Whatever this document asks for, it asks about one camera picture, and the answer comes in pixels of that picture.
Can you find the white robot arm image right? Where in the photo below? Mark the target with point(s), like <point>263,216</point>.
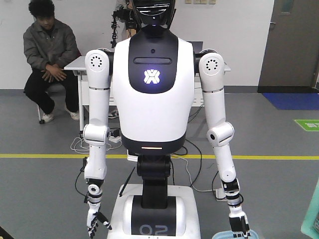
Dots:
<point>211,68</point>

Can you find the seated person grey jacket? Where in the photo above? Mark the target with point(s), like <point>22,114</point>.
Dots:
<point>50,45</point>

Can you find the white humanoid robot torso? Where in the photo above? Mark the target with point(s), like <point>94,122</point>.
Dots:
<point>153,82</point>

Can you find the robot hand image left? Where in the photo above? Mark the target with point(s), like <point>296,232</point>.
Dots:
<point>93,217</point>

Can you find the teal goji berry bag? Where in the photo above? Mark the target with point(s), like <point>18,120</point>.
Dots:
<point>310,225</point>

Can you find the robot hand image right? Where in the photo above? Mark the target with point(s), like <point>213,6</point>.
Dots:
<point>239,224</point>

